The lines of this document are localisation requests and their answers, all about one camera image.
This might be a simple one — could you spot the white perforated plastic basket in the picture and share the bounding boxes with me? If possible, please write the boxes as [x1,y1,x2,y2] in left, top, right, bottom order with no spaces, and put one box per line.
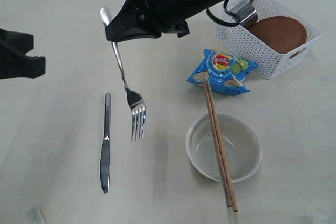
[216,0,323,79]

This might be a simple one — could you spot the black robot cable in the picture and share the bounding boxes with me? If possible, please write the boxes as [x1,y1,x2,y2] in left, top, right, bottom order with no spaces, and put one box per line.
[206,0,245,28]

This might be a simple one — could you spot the wooden chopstick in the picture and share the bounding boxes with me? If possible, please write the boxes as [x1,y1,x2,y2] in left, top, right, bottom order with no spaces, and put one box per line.
[208,84,238,212]
[203,80,232,207]

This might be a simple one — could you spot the blue chips snack bag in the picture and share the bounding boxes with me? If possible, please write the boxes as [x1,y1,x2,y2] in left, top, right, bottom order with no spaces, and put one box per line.
[187,49,259,96]

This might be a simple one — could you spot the silver metal fork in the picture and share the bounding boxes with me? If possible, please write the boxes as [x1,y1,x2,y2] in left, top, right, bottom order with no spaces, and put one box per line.
[99,7,147,143]

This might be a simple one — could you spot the brown round plate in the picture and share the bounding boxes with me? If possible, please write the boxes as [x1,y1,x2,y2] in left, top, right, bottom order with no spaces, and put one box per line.
[248,16,307,54]

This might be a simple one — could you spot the white ceramic bowl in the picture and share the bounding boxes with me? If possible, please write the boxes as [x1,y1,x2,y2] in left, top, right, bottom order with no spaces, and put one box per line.
[185,113,262,183]

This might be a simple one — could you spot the silver metal knife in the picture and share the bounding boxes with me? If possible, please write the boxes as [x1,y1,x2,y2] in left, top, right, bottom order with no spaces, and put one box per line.
[100,93,111,194]

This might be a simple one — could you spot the stainless steel cup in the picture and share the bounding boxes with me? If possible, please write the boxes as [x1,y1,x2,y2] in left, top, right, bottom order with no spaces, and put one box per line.
[229,1,258,29]

